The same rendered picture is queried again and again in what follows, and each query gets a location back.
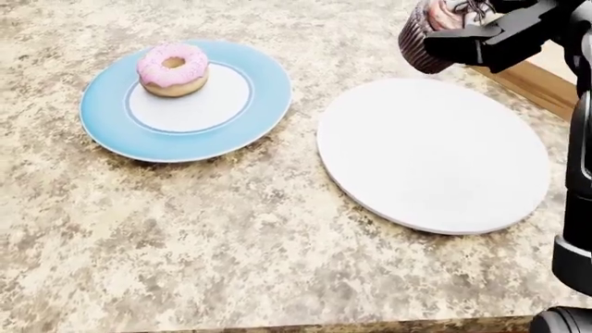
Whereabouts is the wooden trim strip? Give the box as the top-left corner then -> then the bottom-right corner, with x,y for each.
469,40 -> 579,122

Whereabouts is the blue rimmed white plate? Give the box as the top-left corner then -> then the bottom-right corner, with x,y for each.
79,39 -> 293,164

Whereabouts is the chocolate cupcake with pink frosting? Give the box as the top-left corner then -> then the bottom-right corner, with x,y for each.
398,0 -> 490,75

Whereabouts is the pink frosted sprinkle donut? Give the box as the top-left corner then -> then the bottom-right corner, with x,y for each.
136,42 -> 210,98

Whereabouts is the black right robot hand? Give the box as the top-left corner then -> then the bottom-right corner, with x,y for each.
423,0 -> 586,74

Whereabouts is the white round tray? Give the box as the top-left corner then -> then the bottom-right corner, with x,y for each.
316,78 -> 552,236

